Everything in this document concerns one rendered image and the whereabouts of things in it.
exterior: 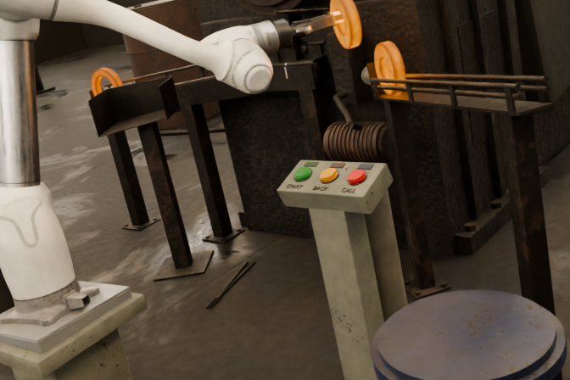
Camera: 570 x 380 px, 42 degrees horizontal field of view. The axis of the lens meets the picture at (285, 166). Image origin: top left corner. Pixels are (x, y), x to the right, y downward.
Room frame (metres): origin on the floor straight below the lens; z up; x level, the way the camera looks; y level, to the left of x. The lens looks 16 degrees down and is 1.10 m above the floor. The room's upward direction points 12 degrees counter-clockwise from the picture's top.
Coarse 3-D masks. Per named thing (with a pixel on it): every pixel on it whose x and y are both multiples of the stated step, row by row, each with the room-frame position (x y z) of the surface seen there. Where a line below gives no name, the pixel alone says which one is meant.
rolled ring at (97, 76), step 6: (96, 72) 3.31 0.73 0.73; (102, 72) 3.28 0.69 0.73; (108, 72) 3.26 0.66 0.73; (114, 72) 3.27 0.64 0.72; (96, 78) 3.32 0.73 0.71; (108, 78) 3.26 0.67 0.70; (114, 78) 3.24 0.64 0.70; (96, 84) 3.33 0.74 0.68; (114, 84) 3.25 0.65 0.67; (120, 84) 3.25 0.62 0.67; (96, 90) 3.33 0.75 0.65; (102, 90) 3.35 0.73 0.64
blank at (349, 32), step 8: (336, 0) 2.07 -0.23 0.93; (344, 0) 2.03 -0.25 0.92; (352, 0) 2.03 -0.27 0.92; (336, 8) 2.08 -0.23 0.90; (344, 8) 2.02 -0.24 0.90; (352, 8) 2.01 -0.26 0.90; (344, 16) 2.03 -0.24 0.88; (352, 16) 2.01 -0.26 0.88; (336, 24) 2.11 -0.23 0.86; (344, 24) 2.04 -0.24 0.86; (352, 24) 2.00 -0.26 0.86; (360, 24) 2.01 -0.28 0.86; (336, 32) 2.13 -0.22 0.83; (344, 32) 2.06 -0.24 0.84; (352, 32) 2.01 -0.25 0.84; (360, 32) 2.02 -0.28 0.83; (344, 40) 2.07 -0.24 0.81; (352, 40) 2.02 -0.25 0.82; (360, 40) 2.03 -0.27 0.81
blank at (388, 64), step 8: (376, 48) 2.14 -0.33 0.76; (384, 48) 2.07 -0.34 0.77; (392, 48) 2.06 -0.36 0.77; (376, 56) 2.15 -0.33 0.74; (384, 56) 2.08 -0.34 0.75; (392, 56) 2.04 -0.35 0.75; (400, 56) 2.04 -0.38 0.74; (376, 64) 2.16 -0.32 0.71; (384, 64) 2.13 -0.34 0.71; (392, 64) 2.03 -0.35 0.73; (400, 64) 2.03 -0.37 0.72; (376, 72) 2.17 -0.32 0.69; (384, 72) 2.13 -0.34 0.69; (392, 72) 2.04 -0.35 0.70; (400, 72) 2.03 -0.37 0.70
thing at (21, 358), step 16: (128, 304) 1.68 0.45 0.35; (144, 304) 1.71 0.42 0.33; (96, 320) 1.63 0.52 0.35; (112, 320) 1.64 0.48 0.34; (128, 320) 1.67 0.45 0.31; (80, 336) 1.57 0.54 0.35; (96, 336) 1.60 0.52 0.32; (0, 352) 1.57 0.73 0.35; (16, 352) 1.55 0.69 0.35; (32, 352) 1.53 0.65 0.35; (48, 352) 1.51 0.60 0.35; (64, 352) 1.53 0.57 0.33; (80, 352) 1.56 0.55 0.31; (16, 368) 1.54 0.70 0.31; (32, 368) 1.50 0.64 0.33; (48, 368) 1.49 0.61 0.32
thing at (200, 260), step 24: (96, 96) 2.70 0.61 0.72; (120, 96) 2.81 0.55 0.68; (144, 96) 2.79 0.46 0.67; (168, 96) 2.66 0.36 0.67; (96, 120) 2.63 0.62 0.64; (120, 120) 2.81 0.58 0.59; (144, 120) 2.65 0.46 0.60; (144, 144) 2.67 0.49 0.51; (168, 168) 2.71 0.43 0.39; (168, 192) 2.66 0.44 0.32; (168, 216) 2.66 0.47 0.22; (168, 240) 2.67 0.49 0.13; (168, 264) 2.73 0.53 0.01; (192, 264) 2.68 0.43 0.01
